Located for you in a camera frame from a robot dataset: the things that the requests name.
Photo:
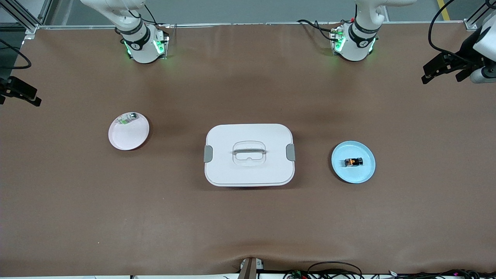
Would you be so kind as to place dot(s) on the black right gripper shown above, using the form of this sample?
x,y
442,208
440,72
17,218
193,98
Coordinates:
x,y
11,86

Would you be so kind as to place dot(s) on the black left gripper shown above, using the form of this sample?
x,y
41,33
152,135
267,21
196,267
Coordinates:
x,y
463,55

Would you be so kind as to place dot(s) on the black orange switch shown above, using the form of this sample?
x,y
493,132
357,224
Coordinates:
x,y
353,162

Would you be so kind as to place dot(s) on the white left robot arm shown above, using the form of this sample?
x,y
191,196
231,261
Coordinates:
x,y
360,42

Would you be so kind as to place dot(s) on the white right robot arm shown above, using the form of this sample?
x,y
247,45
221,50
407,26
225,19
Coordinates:
x,y
141,50

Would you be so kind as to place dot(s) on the pink round plate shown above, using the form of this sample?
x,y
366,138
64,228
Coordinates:
x,y
128,137

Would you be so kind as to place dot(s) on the light blue round plate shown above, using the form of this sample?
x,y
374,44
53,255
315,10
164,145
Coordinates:
x,y
352,176

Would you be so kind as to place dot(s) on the white lidded storage box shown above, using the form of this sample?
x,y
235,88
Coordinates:
x,y
248,170

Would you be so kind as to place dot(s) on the brown table mat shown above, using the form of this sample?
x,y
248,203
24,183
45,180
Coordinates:
x,y
248,224

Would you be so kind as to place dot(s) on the aluminium frame post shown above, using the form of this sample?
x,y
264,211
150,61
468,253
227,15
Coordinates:
x,y
23,17
471,25

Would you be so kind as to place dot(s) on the white green switch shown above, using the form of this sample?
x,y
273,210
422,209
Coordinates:
x,y
130,117

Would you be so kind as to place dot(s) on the brown camera mount bracket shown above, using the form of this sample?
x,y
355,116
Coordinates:
x,y
248,269

